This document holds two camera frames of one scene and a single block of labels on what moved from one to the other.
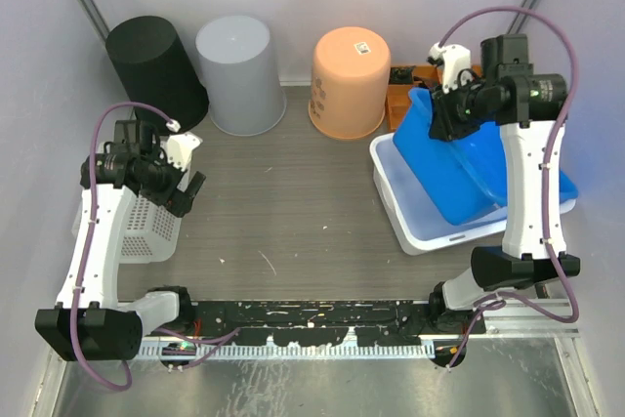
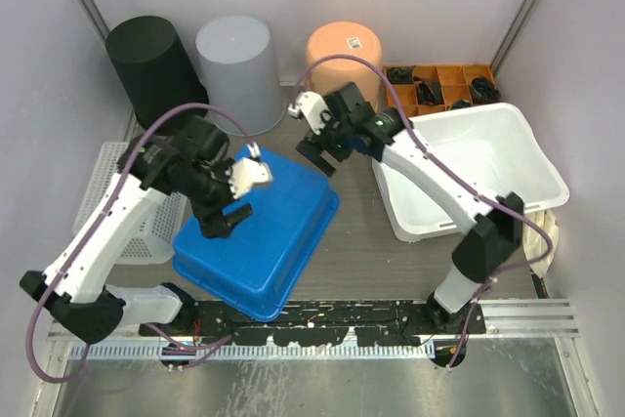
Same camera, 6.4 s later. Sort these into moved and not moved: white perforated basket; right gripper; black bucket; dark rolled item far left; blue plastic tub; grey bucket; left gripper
Moved: right gripper; left gripper; blue plastic tub
Not moved: dark rolled item far left; grey bucket; black bucket; white perforated basket
